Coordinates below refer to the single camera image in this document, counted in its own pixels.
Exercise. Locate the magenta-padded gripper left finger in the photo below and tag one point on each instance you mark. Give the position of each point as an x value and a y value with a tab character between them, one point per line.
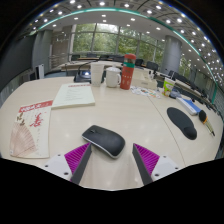
76	157

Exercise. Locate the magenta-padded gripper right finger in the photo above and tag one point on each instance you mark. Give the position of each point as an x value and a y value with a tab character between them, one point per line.
146	159

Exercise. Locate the black computer mouse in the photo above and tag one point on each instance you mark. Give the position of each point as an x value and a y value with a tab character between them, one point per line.
104	140

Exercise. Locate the black mouse pad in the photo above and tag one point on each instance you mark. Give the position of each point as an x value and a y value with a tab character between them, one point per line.
180	120

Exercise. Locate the red and white poster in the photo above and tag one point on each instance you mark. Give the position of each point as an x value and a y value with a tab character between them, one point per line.
31	130

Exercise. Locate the white paper booklet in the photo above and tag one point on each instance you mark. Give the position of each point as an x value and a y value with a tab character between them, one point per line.
74	95

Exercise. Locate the colourful sticker sheet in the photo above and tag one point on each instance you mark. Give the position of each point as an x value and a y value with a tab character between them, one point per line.
145	91

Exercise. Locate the blue and white book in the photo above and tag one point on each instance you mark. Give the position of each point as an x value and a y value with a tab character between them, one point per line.
188	106

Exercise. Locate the black conference microphone unit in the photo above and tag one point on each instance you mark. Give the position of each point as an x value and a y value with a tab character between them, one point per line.
82	77
175	94

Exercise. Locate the green drink cup with straw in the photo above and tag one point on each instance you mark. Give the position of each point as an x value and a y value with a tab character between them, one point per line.
168	87

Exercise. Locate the white cardboard box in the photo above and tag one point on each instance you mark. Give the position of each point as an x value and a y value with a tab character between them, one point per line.
146	81

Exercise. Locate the white mug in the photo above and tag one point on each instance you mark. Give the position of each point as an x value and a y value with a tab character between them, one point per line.
112	78

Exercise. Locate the red bottle with green band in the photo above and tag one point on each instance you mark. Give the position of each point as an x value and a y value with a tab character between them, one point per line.
127	74

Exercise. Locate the row of dark office chairs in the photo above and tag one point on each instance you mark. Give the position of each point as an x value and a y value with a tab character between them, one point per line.
151	65

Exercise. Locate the ceiling spotlights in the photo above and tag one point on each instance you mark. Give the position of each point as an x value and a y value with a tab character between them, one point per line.
150	11

